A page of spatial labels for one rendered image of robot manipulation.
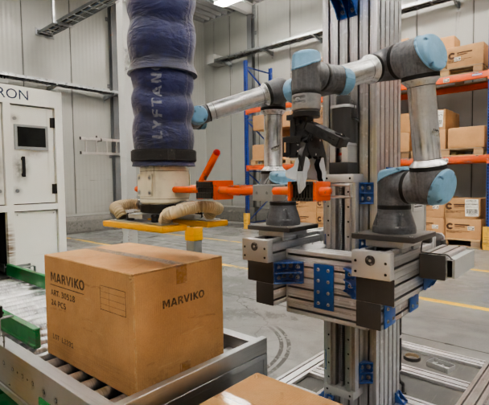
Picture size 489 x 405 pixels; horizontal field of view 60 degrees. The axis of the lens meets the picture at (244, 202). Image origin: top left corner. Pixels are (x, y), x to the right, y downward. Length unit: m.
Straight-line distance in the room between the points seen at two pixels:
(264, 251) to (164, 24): 0.89
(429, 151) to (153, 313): 1.03
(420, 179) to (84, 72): 10.56
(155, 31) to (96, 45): 10.47
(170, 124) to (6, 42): 9.63
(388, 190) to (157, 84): 0.86
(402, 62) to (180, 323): 1.12
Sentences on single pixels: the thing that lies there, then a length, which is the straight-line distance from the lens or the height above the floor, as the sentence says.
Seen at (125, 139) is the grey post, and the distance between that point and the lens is 4.63.
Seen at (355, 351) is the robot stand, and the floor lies 0.53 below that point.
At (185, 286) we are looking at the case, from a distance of 1.50.
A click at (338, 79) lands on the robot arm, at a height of 1.49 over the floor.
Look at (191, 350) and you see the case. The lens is 1.59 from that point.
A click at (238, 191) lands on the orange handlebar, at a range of 1.22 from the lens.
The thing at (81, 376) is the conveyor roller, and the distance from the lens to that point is 1.74.
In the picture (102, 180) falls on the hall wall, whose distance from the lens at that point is 11.44.
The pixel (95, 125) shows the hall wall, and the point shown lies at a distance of 11.45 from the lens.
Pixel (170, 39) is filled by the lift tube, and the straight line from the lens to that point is 1.47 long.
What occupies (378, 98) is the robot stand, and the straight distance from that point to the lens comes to 1.82.
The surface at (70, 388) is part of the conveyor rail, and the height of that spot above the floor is 0.59.
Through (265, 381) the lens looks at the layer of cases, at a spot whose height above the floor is 0.54.
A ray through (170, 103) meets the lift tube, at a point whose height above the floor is 1.49.
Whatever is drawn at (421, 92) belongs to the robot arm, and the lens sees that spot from 1.47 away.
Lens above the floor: 1.23
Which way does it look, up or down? 3 degrees down
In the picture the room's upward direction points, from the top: 1 degrees counter-clockwise
